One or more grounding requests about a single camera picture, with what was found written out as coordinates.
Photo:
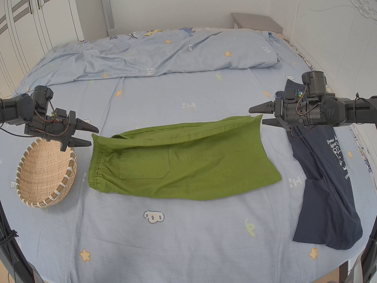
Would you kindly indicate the dark blue garment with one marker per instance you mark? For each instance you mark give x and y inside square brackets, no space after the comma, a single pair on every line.
[324,202]

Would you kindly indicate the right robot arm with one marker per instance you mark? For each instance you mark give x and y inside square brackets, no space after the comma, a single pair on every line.
[362,110]

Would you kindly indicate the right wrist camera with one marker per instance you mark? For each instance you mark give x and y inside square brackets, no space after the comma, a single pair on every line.
[291,94]

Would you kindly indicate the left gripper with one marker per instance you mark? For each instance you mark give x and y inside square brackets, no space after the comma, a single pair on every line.
[67,131]

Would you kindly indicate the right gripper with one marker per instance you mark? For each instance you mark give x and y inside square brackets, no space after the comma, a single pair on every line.
[290,113]

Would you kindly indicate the bed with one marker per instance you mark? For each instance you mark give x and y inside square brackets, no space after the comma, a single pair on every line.
[176,231]

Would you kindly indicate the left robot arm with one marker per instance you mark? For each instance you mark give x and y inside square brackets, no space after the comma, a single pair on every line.
[11,110]

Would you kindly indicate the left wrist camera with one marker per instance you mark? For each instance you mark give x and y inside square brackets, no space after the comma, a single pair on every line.
[61,114]

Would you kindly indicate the white wardrobe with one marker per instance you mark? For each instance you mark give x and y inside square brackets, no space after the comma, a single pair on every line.
[44,16]

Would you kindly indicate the grey bedside table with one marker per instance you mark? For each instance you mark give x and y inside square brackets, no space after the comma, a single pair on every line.
[253,21]

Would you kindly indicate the pale blue quilt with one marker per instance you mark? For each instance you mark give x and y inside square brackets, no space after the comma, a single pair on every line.
[176,54]

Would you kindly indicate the round woven basket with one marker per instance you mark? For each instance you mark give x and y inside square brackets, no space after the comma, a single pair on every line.
[41,175]

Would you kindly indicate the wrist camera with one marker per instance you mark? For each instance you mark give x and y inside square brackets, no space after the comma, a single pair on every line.
[291,94]
[61,114]

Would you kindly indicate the green shorts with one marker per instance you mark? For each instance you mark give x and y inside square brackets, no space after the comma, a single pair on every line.
[191,169]

